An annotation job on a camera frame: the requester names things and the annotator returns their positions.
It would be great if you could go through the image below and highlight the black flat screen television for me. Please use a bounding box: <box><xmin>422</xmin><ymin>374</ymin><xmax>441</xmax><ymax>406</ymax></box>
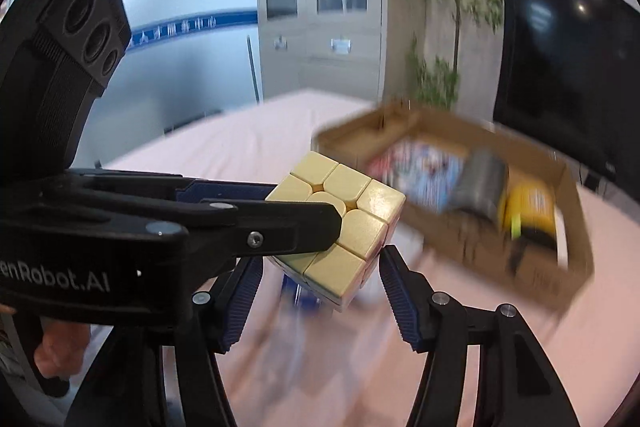
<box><xmin>492</xmin><ymin>0</ymin><xmax>640</xmax><ymax>182</ymax></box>

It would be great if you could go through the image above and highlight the person's left hand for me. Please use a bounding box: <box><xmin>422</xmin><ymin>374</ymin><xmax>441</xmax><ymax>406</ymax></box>
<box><xmin>36</xmin><ymin>321</ymin><xmax>92</xmax><ymax>381</ymax></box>

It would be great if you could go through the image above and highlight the pastel puzzle cube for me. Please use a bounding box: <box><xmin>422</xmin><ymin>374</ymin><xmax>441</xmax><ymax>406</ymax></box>
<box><xmin>265</xmin><ymin>151</ymin><xmax>407</xmax><ymax>314</ymax></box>

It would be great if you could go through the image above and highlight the black leaning rod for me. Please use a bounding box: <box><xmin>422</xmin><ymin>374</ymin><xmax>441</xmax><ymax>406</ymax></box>
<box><xmin>245</xmin><ymin>35</ymin><xmax>262</xmax><ymax>104</ymax></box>

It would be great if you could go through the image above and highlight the shallow cardboard box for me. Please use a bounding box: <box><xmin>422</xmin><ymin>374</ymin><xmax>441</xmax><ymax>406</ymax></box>
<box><xmin>312</xmin><ymin>102</ymin><xmax>594</xmax><ymax>314</ymax></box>

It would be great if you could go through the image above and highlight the blue flat object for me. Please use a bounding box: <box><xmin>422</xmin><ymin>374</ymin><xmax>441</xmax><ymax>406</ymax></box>
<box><xmin>280</xmin><ymin>276</ymin><xmax>322</xmax><ymax>309</ymax></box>

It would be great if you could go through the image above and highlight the pink tablecloth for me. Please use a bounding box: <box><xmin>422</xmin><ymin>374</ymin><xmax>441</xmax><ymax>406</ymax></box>
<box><xmin>100</xmin><ymin>89</ymin><xmax>640</xmax><ymax>427</ymax></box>

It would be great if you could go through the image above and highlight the colourful board game box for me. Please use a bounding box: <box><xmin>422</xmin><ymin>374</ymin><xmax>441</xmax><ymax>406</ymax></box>
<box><xmin>367</xmin><ymin>139</ymin><xmax>463</xmax><ymax>212</ymax></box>

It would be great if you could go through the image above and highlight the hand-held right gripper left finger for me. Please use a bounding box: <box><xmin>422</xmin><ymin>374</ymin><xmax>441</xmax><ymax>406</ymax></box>
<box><xmin>65</xmin><ymin>256</ymin><xmax>264</xmax><ymax>427</ymax></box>

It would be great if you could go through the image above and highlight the blue wall stripe sign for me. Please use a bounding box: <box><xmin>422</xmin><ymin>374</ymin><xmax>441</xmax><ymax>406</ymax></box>
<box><xmin>126</xmin><ymin>8</ymin><xmax>261</xmax><ymax>54</ymax></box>

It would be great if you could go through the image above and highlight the yellow label jar black lid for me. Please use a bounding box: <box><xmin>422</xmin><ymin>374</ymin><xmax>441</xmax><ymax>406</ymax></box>
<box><xmin>500</xmin><ymin>179</ymin><xmax>559</xmax><ymax>254</ymax></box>

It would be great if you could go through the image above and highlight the white tube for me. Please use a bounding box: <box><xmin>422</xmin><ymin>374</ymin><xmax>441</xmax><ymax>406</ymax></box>
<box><xmin>554</xmin><ymin>213</ymin><xmax>569</xmax><ymax>269</ymax></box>

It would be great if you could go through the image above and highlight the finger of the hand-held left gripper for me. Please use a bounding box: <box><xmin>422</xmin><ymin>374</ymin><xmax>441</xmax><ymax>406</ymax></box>
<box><xmin>172</xmin><ymin>178</ymin><xmax>281</xmax><ymax>204</ymax></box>
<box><xmin>65</xmin><ymin>174</ymin><xmax>343</xmax><ymax>288</ymax></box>

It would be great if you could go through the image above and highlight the grey metal cabinet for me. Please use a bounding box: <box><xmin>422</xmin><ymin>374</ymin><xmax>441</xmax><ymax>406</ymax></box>
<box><xmin>257</xmin><ymin>0</ymin><xmax>388</xmax><ymax>104</ymax></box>

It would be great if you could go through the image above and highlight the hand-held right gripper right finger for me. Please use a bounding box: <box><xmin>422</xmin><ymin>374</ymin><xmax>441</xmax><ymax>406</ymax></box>
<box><xmin>378</xmin><ymin>245</ymin><xmax>568</xmax><ymax>427</ymax></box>

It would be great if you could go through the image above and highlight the silver metal tin can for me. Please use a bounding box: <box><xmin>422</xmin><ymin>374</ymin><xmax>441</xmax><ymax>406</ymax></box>
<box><xmin>450</xmin><ymin>147</ymin><xmax>509</xmax><ymax>220</ymax></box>

